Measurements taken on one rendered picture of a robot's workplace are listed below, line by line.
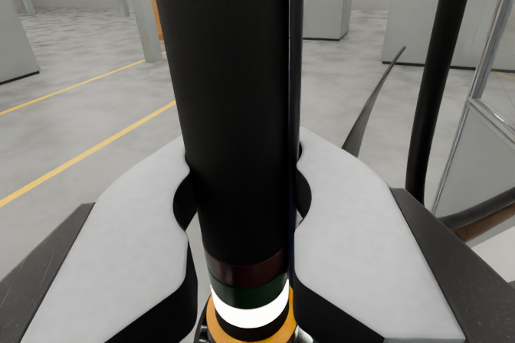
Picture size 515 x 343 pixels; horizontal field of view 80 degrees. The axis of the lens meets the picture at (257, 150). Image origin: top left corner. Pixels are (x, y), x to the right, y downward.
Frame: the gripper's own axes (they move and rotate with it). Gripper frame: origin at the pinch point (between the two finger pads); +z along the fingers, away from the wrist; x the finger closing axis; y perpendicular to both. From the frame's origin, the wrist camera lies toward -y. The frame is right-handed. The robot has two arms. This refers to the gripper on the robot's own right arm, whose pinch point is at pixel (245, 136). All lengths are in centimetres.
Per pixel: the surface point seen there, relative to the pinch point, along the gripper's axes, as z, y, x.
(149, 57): 589, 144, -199
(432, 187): 173, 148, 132
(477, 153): 93, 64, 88
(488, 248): 18.1, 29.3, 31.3
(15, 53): 529, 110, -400
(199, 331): 7.9, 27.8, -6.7
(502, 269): 14.6, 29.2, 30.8
